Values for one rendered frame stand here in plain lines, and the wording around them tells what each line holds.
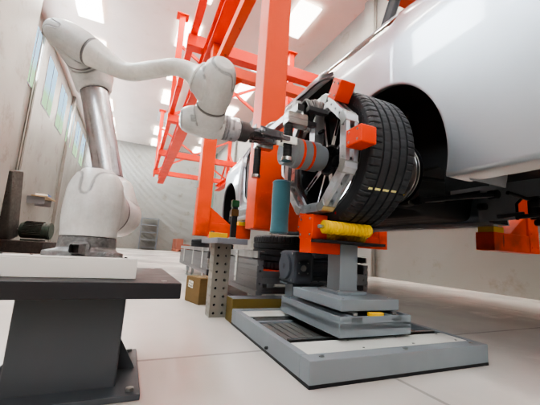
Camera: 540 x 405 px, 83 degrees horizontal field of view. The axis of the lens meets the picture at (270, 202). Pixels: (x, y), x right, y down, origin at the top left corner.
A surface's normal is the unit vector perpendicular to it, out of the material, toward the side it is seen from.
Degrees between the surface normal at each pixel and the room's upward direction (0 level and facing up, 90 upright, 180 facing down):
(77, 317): 90
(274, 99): 90
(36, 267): 90
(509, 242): 90
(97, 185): 73
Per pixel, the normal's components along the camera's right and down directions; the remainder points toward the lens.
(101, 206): 0.68, -0.14
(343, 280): 0.40, -0.12
